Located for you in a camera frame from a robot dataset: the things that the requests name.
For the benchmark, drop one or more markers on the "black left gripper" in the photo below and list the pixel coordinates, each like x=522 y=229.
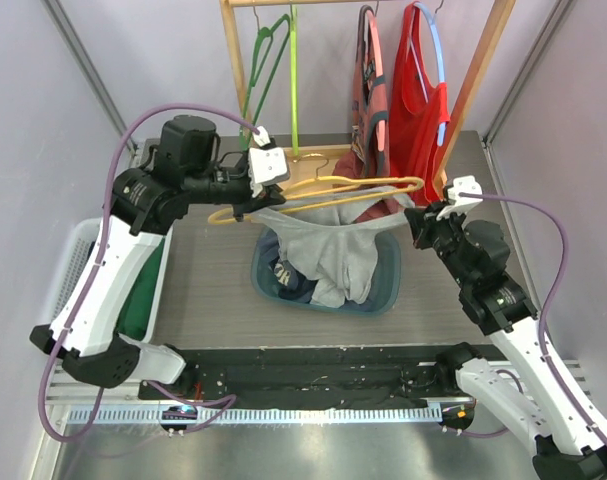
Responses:
x=269 y=194

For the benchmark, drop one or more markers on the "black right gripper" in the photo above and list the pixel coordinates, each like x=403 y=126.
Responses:
x=425 y=226

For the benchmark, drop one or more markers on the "yellow hanger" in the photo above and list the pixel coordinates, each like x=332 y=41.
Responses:
x=333 y=190

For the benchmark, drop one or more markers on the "grey tank top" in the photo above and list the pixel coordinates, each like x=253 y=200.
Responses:
x=336 y=245

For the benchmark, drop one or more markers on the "pink tank top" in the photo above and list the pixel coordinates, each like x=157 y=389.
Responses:
x=369 y=105

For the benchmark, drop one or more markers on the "dark green hanger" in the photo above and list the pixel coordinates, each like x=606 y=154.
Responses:
x=268 y=50

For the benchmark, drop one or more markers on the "lime green hanger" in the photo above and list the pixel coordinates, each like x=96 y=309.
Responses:
x=294 y=80

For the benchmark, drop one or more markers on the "pink hanger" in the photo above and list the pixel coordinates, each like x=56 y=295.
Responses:
x=379 y=72

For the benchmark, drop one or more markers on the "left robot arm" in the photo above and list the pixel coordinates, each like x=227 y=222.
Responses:
x=182 y=169

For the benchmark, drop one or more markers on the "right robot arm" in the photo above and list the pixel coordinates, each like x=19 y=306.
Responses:
x=562 y=430

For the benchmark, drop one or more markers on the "light blue hanger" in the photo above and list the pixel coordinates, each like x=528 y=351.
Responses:
x=438 y=52

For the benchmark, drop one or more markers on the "red tank top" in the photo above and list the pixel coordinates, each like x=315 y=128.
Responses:
x=413 y=122

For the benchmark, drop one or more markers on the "wooden clothes rack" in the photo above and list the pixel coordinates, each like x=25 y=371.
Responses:
x=484 y=52

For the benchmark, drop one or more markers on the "teal plastic tub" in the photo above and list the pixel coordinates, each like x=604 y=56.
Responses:
x=384 y=287

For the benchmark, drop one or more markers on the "green folded cloth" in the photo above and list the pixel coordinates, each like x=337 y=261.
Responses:
x=135 y=313

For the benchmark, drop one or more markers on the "white plastic basket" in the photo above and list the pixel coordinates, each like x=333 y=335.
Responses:
x=76 y=256

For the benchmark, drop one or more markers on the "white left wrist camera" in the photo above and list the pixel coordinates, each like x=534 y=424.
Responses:
x=267 y=162

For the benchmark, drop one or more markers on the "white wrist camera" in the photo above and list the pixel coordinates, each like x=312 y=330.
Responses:
x=460 y=196
x=267 y=162

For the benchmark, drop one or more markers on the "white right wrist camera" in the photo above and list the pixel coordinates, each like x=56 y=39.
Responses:
x=460 y=196

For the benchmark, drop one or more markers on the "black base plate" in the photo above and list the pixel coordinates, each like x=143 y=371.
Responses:
x=325 y=377

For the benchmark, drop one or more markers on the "white slotted cable duct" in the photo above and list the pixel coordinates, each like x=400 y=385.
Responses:
x=167 y=414

